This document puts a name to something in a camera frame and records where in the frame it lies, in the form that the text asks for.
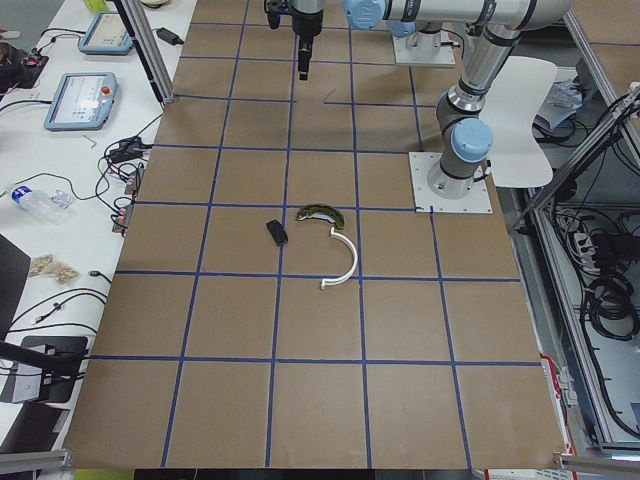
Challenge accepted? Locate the white curved plastic part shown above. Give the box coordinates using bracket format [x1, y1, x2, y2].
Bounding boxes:
[319, 226, 359, 292]

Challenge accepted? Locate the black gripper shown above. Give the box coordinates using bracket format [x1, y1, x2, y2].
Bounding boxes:
[297, 33, 315, 81]

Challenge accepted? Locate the near blue teach pendant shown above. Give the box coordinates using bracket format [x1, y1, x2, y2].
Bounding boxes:
[43, 72, 118, 132]

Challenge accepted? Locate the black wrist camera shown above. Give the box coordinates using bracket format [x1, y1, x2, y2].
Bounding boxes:
[264, 0, 284, 30]

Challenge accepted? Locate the black power adapter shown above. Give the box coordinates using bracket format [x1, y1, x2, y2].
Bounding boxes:
[155, 27, 184, 46]

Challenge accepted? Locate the black brake pad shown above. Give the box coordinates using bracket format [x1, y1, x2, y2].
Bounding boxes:
[266, 219, 288, 247]

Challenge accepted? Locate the far blue teach pendant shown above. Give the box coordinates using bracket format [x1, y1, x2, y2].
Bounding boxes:
[78, 11, 133, 56]

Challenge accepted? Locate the white chair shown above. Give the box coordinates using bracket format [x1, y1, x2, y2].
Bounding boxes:
[480, 56, 557, 188]

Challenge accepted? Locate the curved brake shoe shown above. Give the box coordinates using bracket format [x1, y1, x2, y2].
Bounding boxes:
[296, 203, 345, 229]

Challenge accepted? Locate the plastic water bottle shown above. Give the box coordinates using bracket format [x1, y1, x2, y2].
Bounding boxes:
[11, 185, 65, 224]

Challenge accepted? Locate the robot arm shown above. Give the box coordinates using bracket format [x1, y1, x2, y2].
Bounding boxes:
[343, 0, 573, 200]
[290, 0, 325, 81]

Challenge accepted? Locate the blue teach pendant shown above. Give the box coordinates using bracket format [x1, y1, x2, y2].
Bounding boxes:
[78, 11, 133, 56]
[43, 72, 118, 132]

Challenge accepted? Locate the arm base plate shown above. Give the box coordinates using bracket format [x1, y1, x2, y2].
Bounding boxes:
[408, 152, 492, 214]

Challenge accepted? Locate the aluminium frame post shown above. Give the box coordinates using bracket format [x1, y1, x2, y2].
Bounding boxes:
[113, 0, 175, 105]

